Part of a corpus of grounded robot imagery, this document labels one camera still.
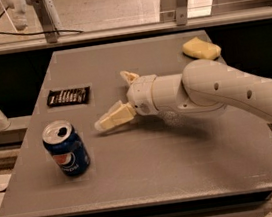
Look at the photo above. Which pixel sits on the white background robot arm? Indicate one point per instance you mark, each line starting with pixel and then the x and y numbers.
pixel 18 10

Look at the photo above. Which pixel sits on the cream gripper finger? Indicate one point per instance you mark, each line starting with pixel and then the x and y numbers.
pixel 118 114
pixel 129 77

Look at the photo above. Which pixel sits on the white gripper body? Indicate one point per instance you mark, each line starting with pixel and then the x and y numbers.
pixel 141 96

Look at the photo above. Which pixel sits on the left metal rail post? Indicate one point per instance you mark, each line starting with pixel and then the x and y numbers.
pixel 46 21

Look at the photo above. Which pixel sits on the yellow sponge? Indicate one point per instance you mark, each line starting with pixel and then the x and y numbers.
pixel 200 49

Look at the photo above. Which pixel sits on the black rxbar chocolate wrapper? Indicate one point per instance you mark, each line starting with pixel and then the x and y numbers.
pixel 72 96

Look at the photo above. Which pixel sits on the grey side shelf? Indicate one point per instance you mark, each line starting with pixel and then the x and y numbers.
pixel 16 130

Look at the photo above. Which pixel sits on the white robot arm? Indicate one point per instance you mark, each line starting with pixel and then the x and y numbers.
pixel 204 88

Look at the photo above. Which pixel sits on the blue pepsi can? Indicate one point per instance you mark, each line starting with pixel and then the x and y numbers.
pixel 66 147

